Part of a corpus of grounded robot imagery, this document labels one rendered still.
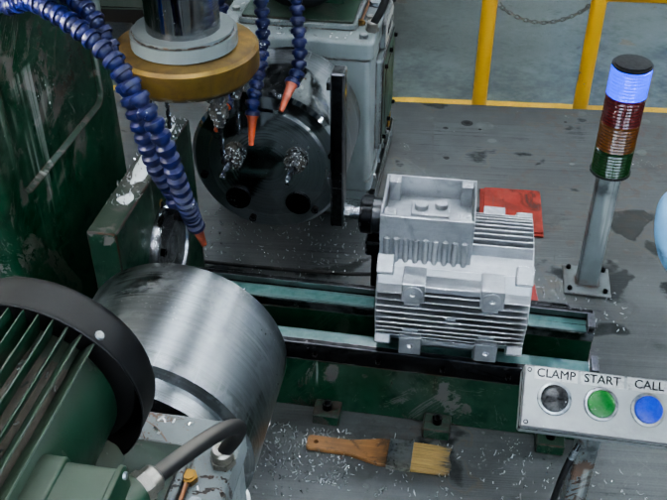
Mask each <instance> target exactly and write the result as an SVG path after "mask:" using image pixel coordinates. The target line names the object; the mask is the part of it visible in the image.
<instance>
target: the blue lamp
mask: <svg viewBox="0 0 667 500"><path fill-rule="evenodd" d="M652 72H653V70H652V71H651V72H649V73H646V74H641V75H634V74H627V73H623V72H621V71H618V70H617V69H615V68H614V66H613V65H611V68H610V72H609V78H608V84H607V87H606V94H607V95H608V96H609V97H611V98H612V99H614V100H617V101H620V102H625V103H636V102H640V101H643V100H645V99H646V98H647V94H648V88H649V85H650V81H651V75H652Z"/></svg>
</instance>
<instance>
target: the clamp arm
mask: <svg viewBox="0 0 667 500"><path fill-rule="evenodd" d="M327 90H330V91H331V171H330V172H329V174H328V177H327V185H329V186H331V226H338V227H343V224H344V221H345V220H346V219H350V218H349V217H346V218H344V216H349V212H346V213H344V211H345V210H349V209H350V206H346V205H351V204H347V203H346V120H347V66H345V65H334V66H333V69H332V72H331V76H329V78H328V81H327Z"/></svg>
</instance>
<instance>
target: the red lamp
mask: <svg viewBox="0 0 667 500"><path fill-rule="evenodd" d="M645 102H646V99H645V100H643V101H640V102H636V103H625V102H620V101H617V100H614V99H612V98H611V97H609V96H608V95H607V94H606V92H605V98H604V102H603V108H602V113H601V117H600V119H601V121H602V122H603V123H604V124H605V125H607V126H609V127H611V128H615V129H620V130H630V129H634V128H637V127H638V126H639V125H640V124H641V120H642V115H643V111H644V106H645Z"/></svg>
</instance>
